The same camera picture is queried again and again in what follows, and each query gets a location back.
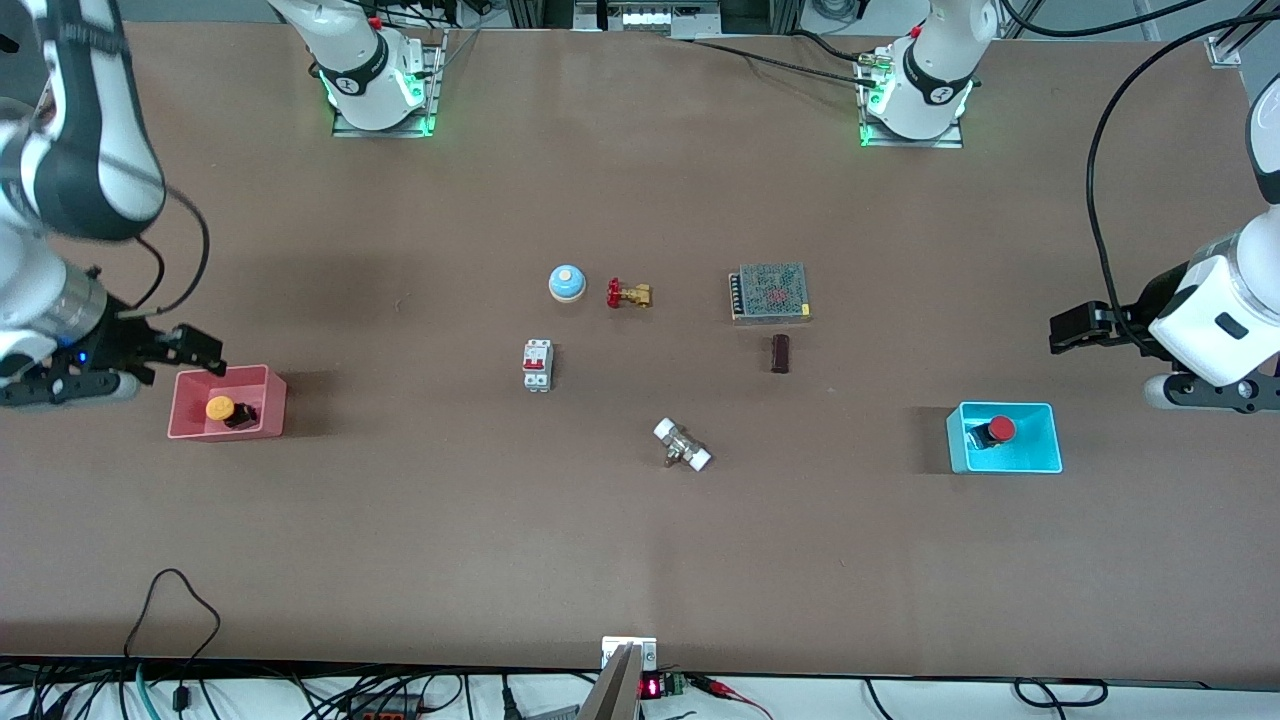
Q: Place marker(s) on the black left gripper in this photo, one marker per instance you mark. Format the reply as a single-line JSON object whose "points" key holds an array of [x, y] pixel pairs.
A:
{"points": [[1140, 309]]}

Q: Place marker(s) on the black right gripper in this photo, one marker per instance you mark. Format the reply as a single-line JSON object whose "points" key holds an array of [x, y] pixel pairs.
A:
{"points": [[122, 341]]}

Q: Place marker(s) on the yellow mushroom push button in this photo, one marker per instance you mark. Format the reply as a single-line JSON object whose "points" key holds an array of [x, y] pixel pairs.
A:
{"points": [[220, 408]]}

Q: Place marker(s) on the red mushroom push button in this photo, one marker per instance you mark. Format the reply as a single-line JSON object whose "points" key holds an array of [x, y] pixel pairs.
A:
{"points": [[1000, 429]]}

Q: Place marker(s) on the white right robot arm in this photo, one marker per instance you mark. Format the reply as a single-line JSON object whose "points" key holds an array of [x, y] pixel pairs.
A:
{"points": [[80, 170]]}

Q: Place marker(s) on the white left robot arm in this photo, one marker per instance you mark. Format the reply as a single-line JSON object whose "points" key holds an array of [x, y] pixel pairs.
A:
{"points": [[1215, 310]]}

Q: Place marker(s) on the pink plastic box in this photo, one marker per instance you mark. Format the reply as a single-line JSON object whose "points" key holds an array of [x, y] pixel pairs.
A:
{"points": [[255, 395]]}

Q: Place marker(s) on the blue plastic box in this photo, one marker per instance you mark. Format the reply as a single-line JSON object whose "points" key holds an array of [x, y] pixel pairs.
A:
{"points": [[1030, 450]]}

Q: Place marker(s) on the dark brown rectangular block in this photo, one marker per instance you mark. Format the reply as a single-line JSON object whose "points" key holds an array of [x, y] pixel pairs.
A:
{"points": [[780, 353]]}

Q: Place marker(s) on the metal mesh power supply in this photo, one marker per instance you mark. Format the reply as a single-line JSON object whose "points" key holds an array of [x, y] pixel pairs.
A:
{"points": [[770, 292]]}

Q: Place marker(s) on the aluminium corner profile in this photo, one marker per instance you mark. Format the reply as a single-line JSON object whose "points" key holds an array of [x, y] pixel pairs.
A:
{"points": [[1225, 50]]}

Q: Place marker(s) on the white circuit breaker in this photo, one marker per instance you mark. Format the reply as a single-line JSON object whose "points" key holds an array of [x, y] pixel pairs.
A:
{"points": [[537, 365]]}

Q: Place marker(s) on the blue call bell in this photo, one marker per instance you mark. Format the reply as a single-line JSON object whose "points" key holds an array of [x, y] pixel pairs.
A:
{"points": [[567, 283]]}

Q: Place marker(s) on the white-capped metal valve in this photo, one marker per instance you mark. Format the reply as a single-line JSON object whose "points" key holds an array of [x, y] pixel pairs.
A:
{"points": [[683, 445]]}

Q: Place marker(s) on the red clip lead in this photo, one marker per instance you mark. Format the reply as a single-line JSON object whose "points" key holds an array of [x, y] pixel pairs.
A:
{"points": [[730, 692]]}

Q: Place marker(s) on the grey metal bar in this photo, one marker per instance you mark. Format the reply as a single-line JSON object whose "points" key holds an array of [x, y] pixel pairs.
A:
{"points": [[612, 695]]}

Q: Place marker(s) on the red LED display module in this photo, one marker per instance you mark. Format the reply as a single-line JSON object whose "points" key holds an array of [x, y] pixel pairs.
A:
{"points": [[660, 686]]}

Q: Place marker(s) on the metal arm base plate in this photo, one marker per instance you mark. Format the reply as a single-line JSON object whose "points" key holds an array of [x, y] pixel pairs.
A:
{"points": [[915, 142], [385, 128]]}

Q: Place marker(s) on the small metal bracket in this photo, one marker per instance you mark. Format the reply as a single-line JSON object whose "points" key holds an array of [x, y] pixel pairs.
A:
{"points": [[615, 648]]}

